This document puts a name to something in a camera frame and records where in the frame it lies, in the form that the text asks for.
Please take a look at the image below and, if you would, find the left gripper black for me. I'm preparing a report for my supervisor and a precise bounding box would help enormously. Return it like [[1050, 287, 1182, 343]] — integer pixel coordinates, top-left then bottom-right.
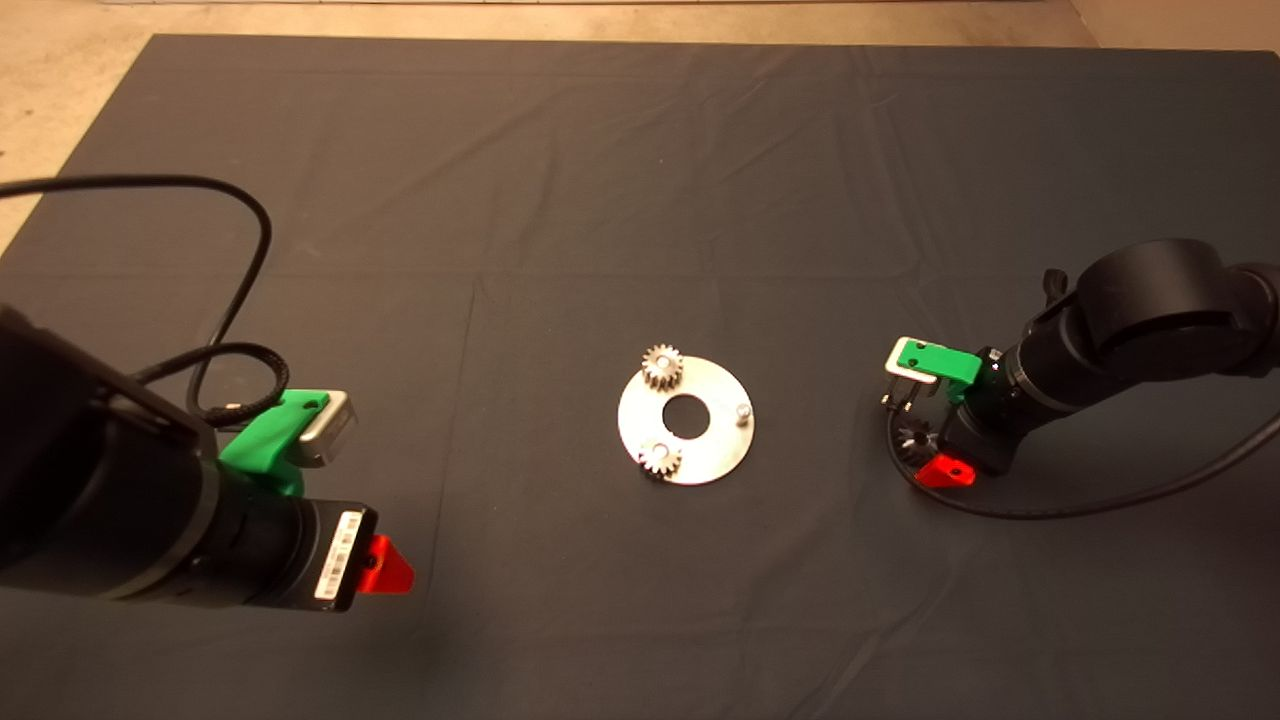
[[288, 498, 415, 614]]

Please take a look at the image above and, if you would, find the left thin black camera cable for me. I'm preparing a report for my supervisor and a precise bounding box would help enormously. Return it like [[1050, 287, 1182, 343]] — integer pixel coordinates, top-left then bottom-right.
[[0, 175, 294, 429]]

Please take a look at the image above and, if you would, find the left silver camera box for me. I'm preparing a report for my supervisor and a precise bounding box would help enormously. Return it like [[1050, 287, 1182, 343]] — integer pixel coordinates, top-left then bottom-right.
[[298, 391, 359, 470]]

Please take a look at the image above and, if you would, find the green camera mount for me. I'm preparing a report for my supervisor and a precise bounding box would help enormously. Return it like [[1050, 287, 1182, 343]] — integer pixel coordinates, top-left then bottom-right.
[[218, 390, 331, 498], [895, 340, 984, 406]]

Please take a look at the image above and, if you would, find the right silver camera box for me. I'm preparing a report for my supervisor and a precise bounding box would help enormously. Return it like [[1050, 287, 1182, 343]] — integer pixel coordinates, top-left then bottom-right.
[[885, 336, 941, 387]]

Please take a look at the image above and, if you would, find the round metal carrier plate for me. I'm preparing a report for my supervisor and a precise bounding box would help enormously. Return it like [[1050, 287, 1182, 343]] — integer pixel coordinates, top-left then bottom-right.
[[617, 355, 756, 487]]

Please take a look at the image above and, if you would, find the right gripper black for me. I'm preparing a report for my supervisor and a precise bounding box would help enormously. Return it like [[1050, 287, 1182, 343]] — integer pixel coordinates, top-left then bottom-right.
[[915, 393, 1020, 490]]

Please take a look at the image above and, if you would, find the small steel spur gear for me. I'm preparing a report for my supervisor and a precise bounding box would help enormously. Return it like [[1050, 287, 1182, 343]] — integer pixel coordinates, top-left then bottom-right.
[[637, 440, 684, 480], [641, 343, 686, 393], [896, 420, 937, 467]]

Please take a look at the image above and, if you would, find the dark grey table cloth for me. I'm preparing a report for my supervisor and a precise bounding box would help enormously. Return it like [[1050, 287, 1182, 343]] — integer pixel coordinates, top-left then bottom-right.
[[0, 35, 1280, 720]]

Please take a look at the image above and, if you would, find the silver camera box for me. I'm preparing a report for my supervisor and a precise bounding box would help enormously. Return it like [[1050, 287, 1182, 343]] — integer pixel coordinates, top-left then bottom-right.
[[298, 391, 359, 470], [885, 336, 941, 387]]

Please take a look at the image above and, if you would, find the right green camera mount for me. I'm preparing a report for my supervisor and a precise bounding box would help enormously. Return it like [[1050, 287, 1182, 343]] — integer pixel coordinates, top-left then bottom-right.
[[895, 340, 984, 406]]

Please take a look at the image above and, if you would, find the left green camera mount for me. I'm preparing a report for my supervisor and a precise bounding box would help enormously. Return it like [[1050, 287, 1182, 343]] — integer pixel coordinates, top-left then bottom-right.
[[218, 390, 331, 498]]

